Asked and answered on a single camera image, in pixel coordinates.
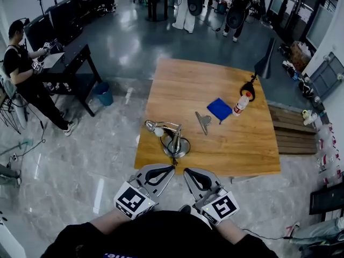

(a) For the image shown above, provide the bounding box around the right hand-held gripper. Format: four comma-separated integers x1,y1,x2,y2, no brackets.
184,167,240,226

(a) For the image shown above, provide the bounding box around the black floor cable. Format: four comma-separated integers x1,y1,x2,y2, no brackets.
241,228,294,241

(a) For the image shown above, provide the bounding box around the black equipment case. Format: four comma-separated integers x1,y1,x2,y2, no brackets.
24,0,84,51

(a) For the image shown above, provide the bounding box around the grey folding cart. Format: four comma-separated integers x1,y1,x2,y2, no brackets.
303,52,344,102

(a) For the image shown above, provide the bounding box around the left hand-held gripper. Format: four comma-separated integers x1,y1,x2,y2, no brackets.
114,164,175,220

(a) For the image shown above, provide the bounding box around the person's black t-shirt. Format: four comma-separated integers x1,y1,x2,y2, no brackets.
40,210,280,258

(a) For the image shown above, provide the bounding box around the blue cloth pouch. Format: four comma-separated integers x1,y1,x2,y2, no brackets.
206,97,233,125

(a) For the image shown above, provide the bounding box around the person's left forearm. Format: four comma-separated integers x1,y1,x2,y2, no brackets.
90,207,137,236

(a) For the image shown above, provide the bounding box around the black chair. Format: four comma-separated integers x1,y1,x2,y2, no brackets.
309,183,344,216

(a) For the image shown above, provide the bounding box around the black work table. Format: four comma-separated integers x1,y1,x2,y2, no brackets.
34,44,103,117

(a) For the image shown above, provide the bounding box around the wooden slat bench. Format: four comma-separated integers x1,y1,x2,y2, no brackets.
268,104,318,155

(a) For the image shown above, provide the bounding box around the white cabinet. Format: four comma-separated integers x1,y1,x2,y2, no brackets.
0,211,27,258

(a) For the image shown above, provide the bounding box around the teal waste bin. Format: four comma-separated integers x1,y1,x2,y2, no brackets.
92,82,114,106

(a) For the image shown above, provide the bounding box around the person's right forearm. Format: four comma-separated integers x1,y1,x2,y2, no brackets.
214,219,250,246

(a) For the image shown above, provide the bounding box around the silver desk lamp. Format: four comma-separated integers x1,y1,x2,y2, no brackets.
144,119,191,166

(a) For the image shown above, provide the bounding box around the cardboard box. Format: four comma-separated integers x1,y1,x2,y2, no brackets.
289,41,312,72

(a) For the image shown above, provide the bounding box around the silver binder clip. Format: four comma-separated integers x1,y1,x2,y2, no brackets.
195,111,213,136

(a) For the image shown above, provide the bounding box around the plastic water bottle red cap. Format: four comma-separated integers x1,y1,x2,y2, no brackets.
232,91,253,117

